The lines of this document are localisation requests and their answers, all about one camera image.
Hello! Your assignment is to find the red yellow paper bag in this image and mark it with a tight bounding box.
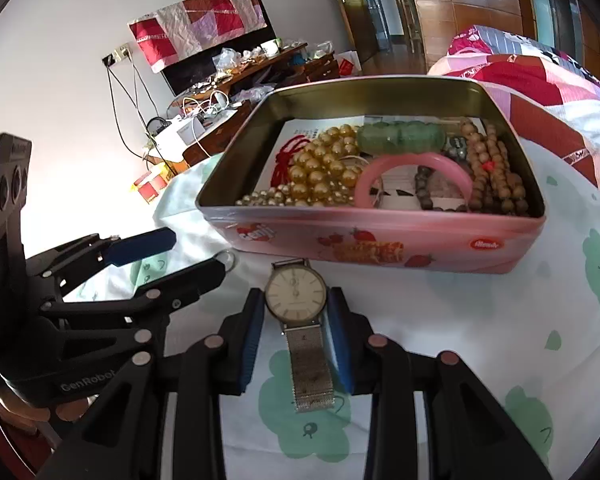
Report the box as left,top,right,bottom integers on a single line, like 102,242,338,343
131,165,173,204

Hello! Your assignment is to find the wooden tv cabinet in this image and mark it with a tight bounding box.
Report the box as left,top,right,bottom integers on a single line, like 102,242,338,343
143,42,339,174

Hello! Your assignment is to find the white green patterned tablecloth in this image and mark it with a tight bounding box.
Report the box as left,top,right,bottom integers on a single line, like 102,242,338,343
61,138,600,480

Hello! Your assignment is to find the pink bangle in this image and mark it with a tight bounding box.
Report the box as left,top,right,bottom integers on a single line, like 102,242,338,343
352,153,474,211

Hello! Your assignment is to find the brown wooden bead bracelet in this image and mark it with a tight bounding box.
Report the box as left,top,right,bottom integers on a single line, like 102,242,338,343
460,119,529,216

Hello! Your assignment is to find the gold pearl bead necklace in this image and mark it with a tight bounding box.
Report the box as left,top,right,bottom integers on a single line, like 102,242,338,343
235,122,366,207

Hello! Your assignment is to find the black television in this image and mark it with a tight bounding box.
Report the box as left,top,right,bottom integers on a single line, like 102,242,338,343
161,26,276,96

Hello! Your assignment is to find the silver mesh wristwatch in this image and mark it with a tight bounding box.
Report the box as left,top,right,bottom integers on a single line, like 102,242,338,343
264,259,335,413

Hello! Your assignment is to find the pink patchwork quilt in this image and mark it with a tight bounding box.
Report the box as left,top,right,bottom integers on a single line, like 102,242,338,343
428,25,600,190

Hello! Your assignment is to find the wall power socket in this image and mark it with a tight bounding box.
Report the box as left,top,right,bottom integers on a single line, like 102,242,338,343
102,44,130,68

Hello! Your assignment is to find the white box on cabinet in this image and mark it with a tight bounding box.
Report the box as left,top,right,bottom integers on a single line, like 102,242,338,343
154,116,206,151

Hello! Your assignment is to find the pink metal tin box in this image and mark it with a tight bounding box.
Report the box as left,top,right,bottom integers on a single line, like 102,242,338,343
197,76,546,273

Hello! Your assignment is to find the green jade bangle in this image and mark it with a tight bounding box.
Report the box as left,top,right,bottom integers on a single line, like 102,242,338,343
356,120,446,156

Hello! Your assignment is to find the person's left hand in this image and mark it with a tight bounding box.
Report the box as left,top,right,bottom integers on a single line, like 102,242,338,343
0,387,91,422

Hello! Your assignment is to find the dark bead bracelet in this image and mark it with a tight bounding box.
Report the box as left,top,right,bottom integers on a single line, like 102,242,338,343
413,161,472,213

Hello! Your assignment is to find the red white cloth cover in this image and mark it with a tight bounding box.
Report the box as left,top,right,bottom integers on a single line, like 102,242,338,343
129,0,268,73

